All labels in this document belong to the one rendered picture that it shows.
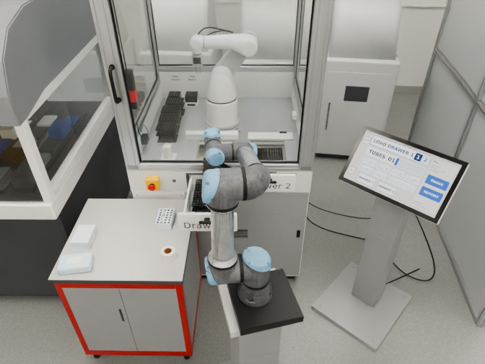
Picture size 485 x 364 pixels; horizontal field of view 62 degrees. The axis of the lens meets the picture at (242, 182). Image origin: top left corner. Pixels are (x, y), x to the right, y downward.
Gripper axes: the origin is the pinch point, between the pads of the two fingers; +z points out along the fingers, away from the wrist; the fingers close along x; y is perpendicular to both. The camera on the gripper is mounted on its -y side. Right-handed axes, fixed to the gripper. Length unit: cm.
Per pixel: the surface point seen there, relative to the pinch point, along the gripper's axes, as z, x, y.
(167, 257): 18.9, 26.6, 22.7
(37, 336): 98, 23, 113
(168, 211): 18.1, -5.6, 29.0
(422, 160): -17, -8, -97
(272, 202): 25.4, -24.7, -27.1
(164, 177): 7.4, -21.7, 33.2
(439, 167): -17, -3, -103
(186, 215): 5.7, 11.3, 15.2
